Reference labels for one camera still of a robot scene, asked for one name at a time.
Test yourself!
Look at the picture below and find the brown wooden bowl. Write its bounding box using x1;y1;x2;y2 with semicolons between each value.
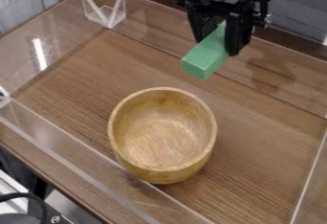
107;87;218;185

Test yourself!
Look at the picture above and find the green rectangular block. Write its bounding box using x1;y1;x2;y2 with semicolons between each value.
182;22;229;79

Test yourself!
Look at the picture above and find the clear acrylic tray enclosure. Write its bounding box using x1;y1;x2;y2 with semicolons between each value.
0;0;327;224

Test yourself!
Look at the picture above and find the black cable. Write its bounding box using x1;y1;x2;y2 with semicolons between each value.
0;192;48;224

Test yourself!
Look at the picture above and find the clear acrylic corner bracket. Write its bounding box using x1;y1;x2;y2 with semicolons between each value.
82;0;127;29

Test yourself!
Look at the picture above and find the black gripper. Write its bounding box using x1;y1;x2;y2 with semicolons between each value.
181;0;271;56

